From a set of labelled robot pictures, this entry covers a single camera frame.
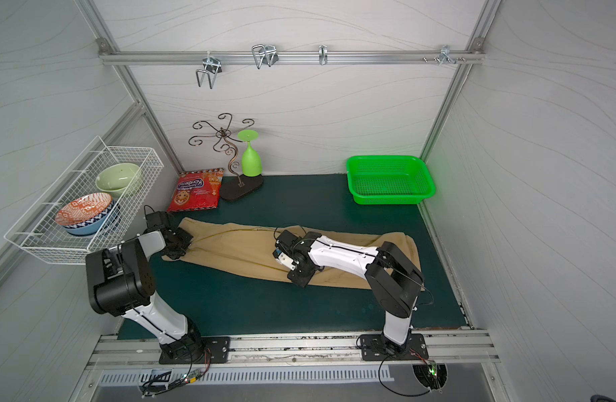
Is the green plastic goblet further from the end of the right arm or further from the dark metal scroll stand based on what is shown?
the end of the right arm

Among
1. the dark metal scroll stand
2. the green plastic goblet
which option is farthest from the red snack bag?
the green plastic goblet

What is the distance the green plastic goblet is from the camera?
92cm

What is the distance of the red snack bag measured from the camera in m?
1.09

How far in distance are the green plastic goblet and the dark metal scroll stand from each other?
0.02 metres
